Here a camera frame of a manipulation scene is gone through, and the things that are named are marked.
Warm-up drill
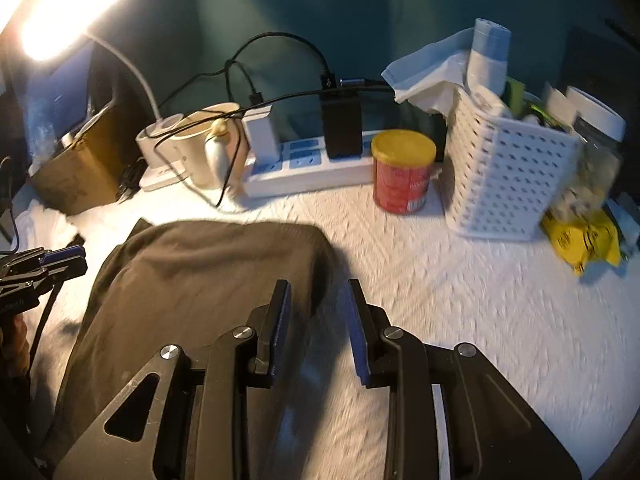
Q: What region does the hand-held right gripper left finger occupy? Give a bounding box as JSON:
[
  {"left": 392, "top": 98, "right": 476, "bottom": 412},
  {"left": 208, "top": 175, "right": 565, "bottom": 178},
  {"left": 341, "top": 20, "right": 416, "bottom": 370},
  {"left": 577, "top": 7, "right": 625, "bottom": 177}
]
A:
[{"left": 52, "top": 279, "right": 293, "bottom": 480}]

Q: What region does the white textured tablecloth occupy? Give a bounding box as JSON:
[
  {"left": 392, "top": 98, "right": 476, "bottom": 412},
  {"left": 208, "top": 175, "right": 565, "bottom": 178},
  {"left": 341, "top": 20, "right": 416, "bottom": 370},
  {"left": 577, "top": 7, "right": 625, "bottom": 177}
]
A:
[{"left": 10, "top": 180, "right": 640, "bottom": 480}]

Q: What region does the white tissue pack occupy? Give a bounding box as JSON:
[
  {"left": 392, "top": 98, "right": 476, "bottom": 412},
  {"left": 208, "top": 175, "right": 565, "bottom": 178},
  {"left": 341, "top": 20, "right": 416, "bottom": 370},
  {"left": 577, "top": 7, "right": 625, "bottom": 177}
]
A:
[{"left": 382, "top": 29, "right": 476, "bottom": 113}]

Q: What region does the brown t-shirt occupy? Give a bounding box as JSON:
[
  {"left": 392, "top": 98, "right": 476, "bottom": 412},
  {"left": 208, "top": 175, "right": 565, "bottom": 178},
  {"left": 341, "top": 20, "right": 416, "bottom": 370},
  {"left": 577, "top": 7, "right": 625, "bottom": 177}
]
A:
[{"left": 47, "top": 220, "right": 346, "bottom": 466}]

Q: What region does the yellow snack packet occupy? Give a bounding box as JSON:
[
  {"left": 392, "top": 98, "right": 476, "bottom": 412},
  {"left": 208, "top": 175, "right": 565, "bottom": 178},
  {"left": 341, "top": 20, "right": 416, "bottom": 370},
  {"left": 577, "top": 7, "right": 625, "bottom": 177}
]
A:
[{"left": 540, "top": 207, "right": 623, "bottom": 277}]

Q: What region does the green sachet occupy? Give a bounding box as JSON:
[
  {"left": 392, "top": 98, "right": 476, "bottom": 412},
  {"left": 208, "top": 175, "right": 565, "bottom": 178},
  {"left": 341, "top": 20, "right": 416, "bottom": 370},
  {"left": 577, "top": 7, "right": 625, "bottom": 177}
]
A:
[{"left": 504, "top": 79, "right": 526, "bottom": 118}]

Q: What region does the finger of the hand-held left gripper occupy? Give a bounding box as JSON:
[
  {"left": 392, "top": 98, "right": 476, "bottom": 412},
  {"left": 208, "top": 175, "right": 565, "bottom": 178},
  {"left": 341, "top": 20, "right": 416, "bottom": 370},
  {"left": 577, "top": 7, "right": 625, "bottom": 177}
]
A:
[
  {"left": 0, "top": 259, "right": 89, "bottom": 312},
  {"left": 0, "top": 246, "right": 85, "bottom": 273}
]

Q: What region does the white charger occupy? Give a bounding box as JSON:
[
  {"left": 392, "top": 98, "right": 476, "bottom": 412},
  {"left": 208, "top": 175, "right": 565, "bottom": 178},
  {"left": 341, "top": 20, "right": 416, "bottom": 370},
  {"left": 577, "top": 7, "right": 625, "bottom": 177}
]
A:
[{"left": 243, "top": 106, "right": 278, "bottom": 161}]

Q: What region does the clear plastic bag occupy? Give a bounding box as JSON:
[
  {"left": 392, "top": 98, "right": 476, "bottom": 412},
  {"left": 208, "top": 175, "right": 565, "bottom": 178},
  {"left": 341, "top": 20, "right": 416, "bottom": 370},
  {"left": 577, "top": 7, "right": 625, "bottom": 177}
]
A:
[{"left": 25, "top": 45, "right": 116, "bottom": 161}]

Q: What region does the white desk lamp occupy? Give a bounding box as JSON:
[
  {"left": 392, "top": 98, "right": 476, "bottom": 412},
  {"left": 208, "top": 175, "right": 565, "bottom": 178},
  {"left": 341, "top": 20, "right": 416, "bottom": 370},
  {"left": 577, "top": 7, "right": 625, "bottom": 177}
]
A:
[{"left": 20, "top": 0, "right": 188, "bottom": 193}]

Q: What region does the cardboard box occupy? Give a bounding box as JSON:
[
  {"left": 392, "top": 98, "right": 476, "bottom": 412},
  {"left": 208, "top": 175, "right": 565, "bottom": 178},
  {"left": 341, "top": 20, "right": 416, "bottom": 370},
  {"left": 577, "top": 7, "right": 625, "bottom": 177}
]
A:
[{"left": 27, "top": 102, "right": 131, "bottom": 216}]

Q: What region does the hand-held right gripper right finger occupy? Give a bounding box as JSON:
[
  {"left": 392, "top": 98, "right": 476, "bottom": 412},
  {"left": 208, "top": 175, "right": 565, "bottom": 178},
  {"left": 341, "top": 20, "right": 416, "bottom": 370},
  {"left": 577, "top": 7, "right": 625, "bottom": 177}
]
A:
[{"left": 347, "top": 279, "right": 582, "bottom": 480}]

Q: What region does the black charger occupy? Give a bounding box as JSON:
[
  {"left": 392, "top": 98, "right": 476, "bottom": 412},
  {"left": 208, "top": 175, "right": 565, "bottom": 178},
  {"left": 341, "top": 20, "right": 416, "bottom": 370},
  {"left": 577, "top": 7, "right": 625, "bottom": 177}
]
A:
[{"left": 320, "top": 75, "right": 363, "bottom": 158}]

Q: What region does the clear jar white lid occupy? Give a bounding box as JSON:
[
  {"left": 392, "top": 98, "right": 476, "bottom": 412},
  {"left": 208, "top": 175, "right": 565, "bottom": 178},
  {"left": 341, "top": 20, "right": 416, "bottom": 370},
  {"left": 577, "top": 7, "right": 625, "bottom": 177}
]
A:
[{"left": 547, "top": 86, "right": 627, "bottom": 226}]

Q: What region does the red can yellow lid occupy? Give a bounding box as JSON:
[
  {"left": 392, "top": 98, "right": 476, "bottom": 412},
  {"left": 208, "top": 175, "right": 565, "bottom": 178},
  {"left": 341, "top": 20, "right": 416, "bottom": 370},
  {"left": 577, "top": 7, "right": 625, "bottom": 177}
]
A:
[{"left": 371, "top": 130, "right": 437, "bottom": 213}]

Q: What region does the white power strip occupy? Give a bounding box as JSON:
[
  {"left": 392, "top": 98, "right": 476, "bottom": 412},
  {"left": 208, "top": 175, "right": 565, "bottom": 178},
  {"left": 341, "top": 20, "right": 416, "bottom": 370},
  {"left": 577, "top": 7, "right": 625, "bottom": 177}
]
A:
[{"left": 242, "top": 130, "right": 381, "bottom": 198}]

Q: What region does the small black plug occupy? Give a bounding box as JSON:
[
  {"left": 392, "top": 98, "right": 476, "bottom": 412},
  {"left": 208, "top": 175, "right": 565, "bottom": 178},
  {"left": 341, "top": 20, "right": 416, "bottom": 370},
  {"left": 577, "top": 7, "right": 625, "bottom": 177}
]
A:
[{"left": 117, "top": 162, "right": 146, "bottom": 203}]

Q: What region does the white perforated basket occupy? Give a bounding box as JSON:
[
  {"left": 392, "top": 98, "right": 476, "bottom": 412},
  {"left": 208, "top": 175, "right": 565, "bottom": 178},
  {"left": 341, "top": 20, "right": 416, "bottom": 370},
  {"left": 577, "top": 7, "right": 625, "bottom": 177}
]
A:
[{"left": 445, "top": 85, "right": 583, "bottom": 241}]

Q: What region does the cream mug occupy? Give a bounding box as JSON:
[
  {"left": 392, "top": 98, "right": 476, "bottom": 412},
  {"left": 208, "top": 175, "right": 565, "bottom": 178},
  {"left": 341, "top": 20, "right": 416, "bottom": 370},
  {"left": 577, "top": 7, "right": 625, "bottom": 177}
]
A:
[{"left": 172, "top": 102, "right": 246, "bottom": 190}]

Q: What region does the blue white spray can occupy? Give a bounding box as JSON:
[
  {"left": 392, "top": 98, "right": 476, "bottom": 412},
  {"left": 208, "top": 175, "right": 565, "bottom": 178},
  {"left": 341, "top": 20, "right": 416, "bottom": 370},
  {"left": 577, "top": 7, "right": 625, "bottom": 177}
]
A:
[{"left": 466, "top": 18, "right": 510, "bottom": 96}]

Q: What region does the white bottle gold cap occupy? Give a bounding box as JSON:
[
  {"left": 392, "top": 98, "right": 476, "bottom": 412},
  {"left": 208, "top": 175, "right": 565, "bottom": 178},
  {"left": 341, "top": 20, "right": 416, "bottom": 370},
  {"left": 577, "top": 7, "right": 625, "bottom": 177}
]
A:
[{"left": 205, "top": 120, "right": 232, "bottom": 191}]

